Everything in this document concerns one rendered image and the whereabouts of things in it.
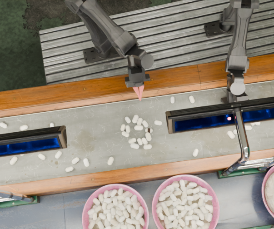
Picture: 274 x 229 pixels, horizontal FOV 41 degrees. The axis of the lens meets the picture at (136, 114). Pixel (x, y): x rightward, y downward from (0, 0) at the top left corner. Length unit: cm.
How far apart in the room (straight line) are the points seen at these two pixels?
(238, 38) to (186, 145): 48
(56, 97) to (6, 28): 127
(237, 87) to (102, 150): 61
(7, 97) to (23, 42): 106
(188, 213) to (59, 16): 176
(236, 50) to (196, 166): 48
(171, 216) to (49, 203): 53
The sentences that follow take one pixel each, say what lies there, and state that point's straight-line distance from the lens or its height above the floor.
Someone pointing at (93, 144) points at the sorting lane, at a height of 74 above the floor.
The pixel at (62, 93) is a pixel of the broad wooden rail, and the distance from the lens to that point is 165.
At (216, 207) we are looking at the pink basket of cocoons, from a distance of 153.
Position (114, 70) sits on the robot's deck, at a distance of 175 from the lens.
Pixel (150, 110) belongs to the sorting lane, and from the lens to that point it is 160.
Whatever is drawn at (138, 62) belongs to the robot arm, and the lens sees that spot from 140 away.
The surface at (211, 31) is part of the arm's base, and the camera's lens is 184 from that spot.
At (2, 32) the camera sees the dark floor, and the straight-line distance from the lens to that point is 283.
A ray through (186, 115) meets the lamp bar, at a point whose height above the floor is 111.
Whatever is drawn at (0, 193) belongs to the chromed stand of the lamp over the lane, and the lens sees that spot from 131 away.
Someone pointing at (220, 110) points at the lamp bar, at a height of 111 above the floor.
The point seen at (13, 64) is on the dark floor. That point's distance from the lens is 268.
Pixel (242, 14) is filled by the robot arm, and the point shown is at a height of 107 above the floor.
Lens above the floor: 226
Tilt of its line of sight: 73 degrees down
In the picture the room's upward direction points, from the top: 10 degrees counter-clockwise
